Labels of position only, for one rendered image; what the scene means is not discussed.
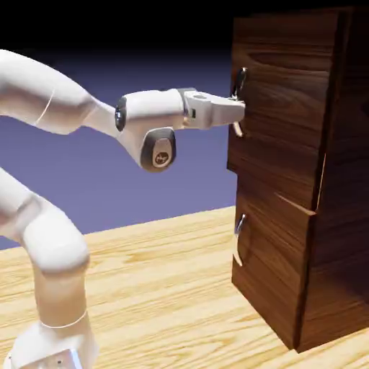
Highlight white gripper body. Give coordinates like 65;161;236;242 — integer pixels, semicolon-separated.
206;92;246;130

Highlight long curved metal handle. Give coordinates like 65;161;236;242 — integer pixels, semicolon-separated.
230;67;249;138

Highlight dark wooden large cabinet door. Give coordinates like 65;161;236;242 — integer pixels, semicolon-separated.
226;12;341;211

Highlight dark wooden cabinet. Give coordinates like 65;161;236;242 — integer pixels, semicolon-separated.
226;7;369;354

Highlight dark wooden small cabinet door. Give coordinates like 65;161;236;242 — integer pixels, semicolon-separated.
231;169;317;352

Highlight short curved metal handle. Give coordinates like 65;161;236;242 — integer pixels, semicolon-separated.
232;213;248;267

